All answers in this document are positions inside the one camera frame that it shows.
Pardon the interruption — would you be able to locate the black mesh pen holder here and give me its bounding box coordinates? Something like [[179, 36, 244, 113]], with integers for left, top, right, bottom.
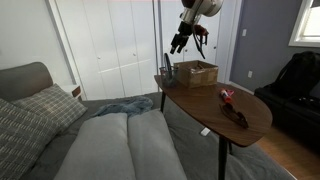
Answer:
[[159, 65, 179, 88]]

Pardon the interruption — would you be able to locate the white closet door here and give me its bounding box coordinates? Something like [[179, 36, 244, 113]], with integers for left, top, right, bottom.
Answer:
[[158, 0, 223, 84], [53, 0, 158, 101]]

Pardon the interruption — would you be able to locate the long black table leg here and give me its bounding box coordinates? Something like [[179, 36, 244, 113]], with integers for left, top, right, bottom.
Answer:
[[217, 137, 229, 180]]

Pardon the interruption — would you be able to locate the black backpack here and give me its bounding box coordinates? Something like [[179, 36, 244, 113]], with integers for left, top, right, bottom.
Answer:
[[269, 50, 320, 99]]

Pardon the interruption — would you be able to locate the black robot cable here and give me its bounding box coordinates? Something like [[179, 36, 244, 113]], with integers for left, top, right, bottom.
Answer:
[[192, 33, 208, 60]]

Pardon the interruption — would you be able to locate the grey striped pillow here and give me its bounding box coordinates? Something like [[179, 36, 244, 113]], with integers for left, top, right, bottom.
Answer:
[[0, 98, 61, 180]]

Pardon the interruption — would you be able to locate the cardboard box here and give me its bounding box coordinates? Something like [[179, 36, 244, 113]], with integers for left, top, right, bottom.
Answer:
[[173, 59, 220, 89]]

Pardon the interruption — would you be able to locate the light grey long cushion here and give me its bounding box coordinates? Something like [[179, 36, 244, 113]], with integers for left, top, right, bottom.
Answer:
[[53, 112, 137, 180], [127, 109, 188, 180]]

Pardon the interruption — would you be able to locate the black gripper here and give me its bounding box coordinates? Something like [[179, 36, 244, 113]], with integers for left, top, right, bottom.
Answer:
[[169, 20, 195, 55]]

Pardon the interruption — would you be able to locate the black round paddle tool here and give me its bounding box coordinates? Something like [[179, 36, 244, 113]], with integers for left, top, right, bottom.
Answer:
[[163, 52, 174, 81]]

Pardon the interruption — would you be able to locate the black couch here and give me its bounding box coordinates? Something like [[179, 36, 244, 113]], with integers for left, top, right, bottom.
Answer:
[[253, 83, 320, 151]]

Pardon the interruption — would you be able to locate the grey plaid pillow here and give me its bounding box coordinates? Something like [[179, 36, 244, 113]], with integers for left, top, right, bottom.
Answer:
[[11, 83, 88, 134]]

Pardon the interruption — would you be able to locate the red and black wrist camera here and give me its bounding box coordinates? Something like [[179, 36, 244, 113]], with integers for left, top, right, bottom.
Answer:
[[194, 23, 210, 46]]

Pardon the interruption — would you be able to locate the white wooden nightstand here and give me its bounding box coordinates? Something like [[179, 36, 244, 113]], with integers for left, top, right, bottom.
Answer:
[[61, 84, 83, 101]]

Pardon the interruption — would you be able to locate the white framed window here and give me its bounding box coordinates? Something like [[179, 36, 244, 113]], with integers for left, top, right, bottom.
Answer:
[[288, 0, 320, 48]]

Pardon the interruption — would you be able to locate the grey sofa bed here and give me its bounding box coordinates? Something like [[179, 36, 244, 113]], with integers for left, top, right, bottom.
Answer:
[[19, 91, 298, 180]]

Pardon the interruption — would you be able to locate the grey upholstered backrest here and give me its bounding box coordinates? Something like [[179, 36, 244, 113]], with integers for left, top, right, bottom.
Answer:
[[0, 61, 54, 103]]

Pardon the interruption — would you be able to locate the blue grey blanket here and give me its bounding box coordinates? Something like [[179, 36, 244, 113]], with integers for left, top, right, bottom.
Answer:
[[91, 95, 154, 118]]

